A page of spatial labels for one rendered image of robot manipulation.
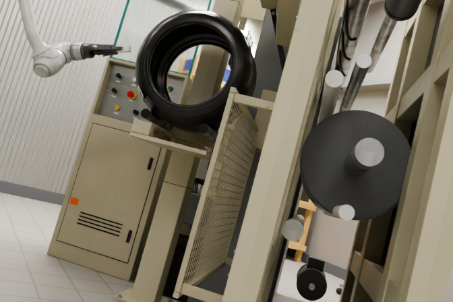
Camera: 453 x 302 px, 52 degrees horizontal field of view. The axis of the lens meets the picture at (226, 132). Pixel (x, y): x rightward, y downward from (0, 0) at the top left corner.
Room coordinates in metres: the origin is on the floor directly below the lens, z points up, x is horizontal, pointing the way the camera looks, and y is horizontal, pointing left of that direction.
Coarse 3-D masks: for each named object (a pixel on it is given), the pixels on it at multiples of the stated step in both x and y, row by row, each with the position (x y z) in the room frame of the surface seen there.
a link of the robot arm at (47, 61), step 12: (24, 0) 2.12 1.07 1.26; (24, 12) 2.11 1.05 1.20; (24, 24) 2.11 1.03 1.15; (36, 36) 2.12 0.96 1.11; (36, 48) 2.13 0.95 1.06; (48, 48) 2.14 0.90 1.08; (36, 60) 2.12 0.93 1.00; (48, 60) 2.12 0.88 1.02; (60, 60) 2.19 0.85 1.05; (36, 72) 2.13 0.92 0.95; (48, 72) 2.13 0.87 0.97
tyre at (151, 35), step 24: (168, 24) 2.09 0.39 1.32; (192, 24) 2.26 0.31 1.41; (216, 24) 2.05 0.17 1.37; (144, 48) 2.11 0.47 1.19; (168, 48) 2.35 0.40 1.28; (240, 48) 2.02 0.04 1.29; (144, 72) 2.10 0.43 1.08; (168, 72) 2.38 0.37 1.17; (240, 72) 2.02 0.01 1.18; (144, 96) 2.12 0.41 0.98; (168, 96) 2.35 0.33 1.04; (216, 96) 2.03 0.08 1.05; (168, 120) 2.11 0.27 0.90; (192, 120) 2.07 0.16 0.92; (216, 120) 2.08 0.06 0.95
